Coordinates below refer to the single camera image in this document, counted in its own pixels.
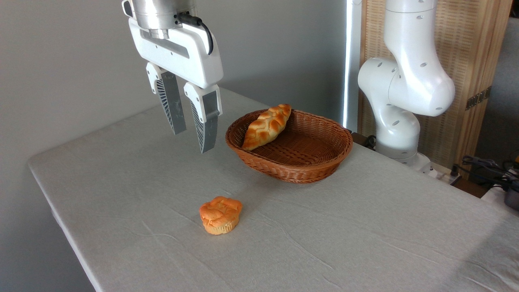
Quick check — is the black cable bundle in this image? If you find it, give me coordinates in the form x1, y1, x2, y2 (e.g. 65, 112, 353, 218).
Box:
453, 155, 519, 192

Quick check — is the long braided bread loaf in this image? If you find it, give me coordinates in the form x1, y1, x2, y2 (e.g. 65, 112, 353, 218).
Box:
241, 104, 292, 152

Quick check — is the dark metal screen hinge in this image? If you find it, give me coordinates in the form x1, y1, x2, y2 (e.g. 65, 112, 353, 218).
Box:
465, 86, 492, 110

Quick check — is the white vertical pole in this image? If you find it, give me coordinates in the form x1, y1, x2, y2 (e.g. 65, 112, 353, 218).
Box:
342, 0, 362, 133

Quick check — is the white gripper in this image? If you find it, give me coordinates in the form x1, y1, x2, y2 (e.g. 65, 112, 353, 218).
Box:
129, 17, 224, 154

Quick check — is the light grey tablecloth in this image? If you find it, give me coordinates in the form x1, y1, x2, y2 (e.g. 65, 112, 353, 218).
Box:
27, 86, 519, 292

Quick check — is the round muffin-shaped bread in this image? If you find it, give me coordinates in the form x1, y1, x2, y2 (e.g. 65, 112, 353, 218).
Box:
199, 196, 243, 236

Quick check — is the brown woven wicker basket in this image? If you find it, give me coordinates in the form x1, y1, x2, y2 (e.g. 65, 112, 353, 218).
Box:
225, 109, 354, 184

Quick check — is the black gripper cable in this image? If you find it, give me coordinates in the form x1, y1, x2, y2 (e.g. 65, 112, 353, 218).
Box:
176, 13, 214, 56

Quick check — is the white power strip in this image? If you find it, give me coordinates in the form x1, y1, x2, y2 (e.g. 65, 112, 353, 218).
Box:
422, 161, 462, 184

